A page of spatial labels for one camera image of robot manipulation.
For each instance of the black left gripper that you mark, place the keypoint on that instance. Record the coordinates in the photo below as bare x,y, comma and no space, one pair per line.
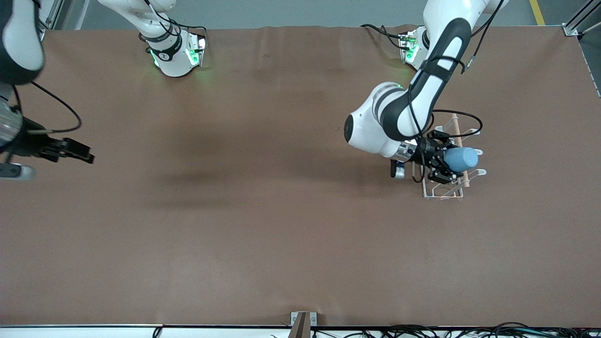
427,150

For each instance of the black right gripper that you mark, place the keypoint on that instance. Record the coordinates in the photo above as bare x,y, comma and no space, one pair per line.
32,143

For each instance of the blue plastic cup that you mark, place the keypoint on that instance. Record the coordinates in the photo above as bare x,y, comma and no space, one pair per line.
462,159

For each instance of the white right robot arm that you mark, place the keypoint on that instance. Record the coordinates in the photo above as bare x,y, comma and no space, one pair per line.
173,61

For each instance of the metal arm base connector panel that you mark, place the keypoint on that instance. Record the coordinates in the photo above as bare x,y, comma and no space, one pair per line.
407,47
196,49

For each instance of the brown table cover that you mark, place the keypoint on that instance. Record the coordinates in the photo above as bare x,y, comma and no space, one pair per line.
300,211

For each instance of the aluminium frame profile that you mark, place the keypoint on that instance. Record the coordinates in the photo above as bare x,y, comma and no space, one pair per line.
575,26
51,14

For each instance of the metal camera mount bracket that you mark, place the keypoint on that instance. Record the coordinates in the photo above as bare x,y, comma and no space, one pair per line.
303,324

